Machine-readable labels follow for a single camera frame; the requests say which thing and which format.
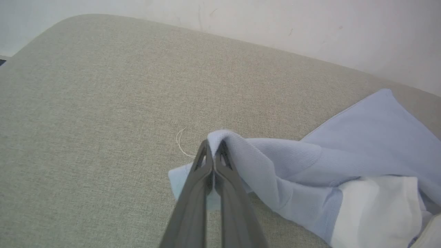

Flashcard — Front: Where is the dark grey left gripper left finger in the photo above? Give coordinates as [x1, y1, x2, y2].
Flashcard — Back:
[159, 139, 214, 248]

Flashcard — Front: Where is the beige fabric ironing board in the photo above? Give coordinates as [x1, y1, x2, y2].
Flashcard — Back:
[0, 14, 441, 248]

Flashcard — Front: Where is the light blue and white shirt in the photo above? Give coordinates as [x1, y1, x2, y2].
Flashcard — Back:
[168, 89, 441, 248]

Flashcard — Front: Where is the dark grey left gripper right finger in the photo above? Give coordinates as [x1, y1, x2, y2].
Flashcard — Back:
[214, 141, 268, 248]

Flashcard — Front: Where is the thin white loose thread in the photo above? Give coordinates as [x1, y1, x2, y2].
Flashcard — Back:
[176, 127, 197, 159]

